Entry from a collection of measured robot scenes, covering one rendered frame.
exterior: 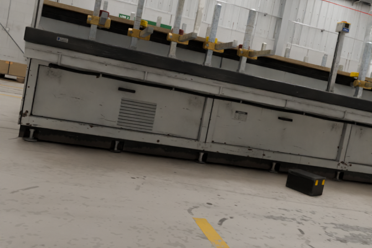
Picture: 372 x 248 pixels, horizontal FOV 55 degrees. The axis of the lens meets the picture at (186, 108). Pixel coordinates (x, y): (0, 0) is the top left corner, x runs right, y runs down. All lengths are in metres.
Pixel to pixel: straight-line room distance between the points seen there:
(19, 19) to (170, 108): 7.34
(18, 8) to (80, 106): 7.24
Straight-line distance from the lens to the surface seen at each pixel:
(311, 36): 11.61
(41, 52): 2.26
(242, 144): 2.80
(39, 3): 2.27
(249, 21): 2.50
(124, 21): 2.43
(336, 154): 3.29
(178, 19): 2.33
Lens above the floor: 0.52
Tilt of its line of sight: 3 degrees down
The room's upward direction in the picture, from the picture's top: 11 degrees clockwise
